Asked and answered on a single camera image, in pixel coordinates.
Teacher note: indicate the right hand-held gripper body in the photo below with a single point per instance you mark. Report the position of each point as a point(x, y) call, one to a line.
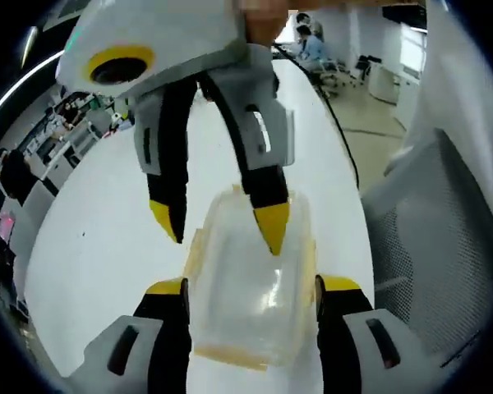
point(181, 28)

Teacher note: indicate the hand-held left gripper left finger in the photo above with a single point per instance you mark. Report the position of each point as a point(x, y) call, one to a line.
point(144, 340)

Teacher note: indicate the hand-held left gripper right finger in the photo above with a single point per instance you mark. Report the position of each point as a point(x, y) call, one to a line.
point(353, 340)

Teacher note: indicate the clear plastic food container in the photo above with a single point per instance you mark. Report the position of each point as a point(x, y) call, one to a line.
point(250, 303)

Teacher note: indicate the person's right hand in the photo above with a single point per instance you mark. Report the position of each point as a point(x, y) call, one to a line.
point(264, 28)

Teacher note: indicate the office swivel chair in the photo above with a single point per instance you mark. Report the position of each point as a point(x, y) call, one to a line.
point(333, 78)

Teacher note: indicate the white office desk row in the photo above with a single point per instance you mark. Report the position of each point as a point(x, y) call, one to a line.
point(65, 147)

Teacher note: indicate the grey mesh office chair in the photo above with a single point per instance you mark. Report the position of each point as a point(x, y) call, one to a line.
point(431, 254)

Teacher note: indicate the white office cabinet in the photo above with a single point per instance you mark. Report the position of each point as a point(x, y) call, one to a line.
point(384, 84)

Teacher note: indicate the ceiling light strip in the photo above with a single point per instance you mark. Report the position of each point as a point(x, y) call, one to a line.
point(20, 82)

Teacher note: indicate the computer monitor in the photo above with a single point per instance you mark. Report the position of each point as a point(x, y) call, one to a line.
point(4, 223)

